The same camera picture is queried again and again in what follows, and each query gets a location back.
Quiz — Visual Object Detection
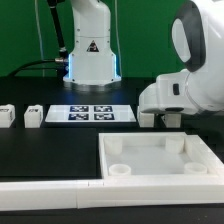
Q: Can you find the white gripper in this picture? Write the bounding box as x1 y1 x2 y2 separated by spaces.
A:
139 69 197 115

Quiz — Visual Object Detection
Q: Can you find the white square table top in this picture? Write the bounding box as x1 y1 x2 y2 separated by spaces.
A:
99 132 224 178

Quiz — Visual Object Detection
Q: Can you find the white L-shaped obstacle fence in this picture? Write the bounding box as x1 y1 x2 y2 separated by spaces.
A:
0 174 224 211

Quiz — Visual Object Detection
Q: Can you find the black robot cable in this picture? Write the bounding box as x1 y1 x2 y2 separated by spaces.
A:
7 0 70 78

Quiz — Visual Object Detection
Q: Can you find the white marker base plate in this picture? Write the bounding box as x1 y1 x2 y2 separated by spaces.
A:
45 105 136 123

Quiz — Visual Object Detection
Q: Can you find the thin white hanging cable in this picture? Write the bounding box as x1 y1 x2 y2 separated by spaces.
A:
33 0 46 78

